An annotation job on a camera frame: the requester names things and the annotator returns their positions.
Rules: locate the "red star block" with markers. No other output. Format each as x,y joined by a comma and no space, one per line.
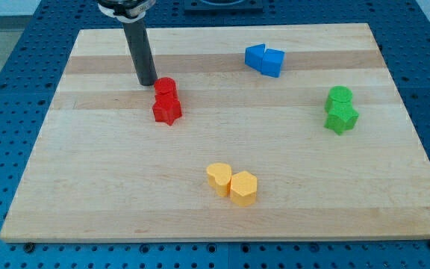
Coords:
167,109

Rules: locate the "red circle block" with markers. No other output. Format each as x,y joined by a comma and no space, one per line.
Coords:
166,86

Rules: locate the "blue triangle block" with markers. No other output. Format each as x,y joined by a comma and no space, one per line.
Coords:
254,56

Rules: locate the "green circle block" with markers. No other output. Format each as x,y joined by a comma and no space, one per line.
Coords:
338,95

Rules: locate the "yellow heart block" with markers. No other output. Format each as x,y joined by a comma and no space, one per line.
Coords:
219,178

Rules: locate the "green star block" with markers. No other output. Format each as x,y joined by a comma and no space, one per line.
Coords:
341,117

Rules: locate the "blue cube block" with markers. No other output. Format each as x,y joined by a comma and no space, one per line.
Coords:
272,62

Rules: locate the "yellow hexagon block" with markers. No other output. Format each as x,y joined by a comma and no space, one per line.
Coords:
244,187

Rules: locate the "wooden board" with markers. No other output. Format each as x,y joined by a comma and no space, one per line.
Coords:
103,170

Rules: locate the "dark blue base plate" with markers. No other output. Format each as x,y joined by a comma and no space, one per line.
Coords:
224,6

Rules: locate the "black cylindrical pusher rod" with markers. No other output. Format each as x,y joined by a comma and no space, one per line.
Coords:
141,53

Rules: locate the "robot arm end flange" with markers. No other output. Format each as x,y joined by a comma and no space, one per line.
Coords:
126,11

